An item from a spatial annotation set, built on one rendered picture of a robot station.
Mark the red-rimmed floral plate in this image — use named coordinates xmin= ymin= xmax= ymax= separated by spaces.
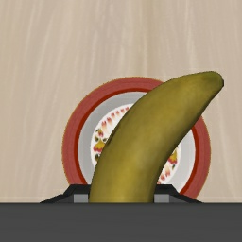
xmin=61 ymin=76 xmax=212 ymax=199

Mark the yellow-green banana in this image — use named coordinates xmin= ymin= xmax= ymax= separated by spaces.
xmin=88 ymin=71 xmax=225 ymax=204

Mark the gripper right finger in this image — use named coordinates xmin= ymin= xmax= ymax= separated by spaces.
xmin=153 ymin=184 xmax=202 ymax=204

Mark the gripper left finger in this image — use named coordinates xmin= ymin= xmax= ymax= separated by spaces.
xmin=40 ymin=184 xmax=93 ymax=204

